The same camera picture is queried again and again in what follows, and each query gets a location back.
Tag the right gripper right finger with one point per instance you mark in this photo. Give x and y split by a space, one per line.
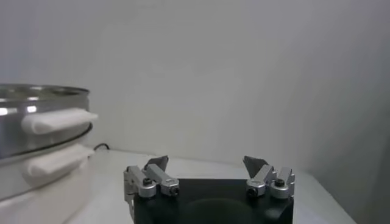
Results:
263 179

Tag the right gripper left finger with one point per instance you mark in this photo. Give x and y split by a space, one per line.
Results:
161 179

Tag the steel steamer basket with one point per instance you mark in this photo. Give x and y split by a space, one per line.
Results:
45 100

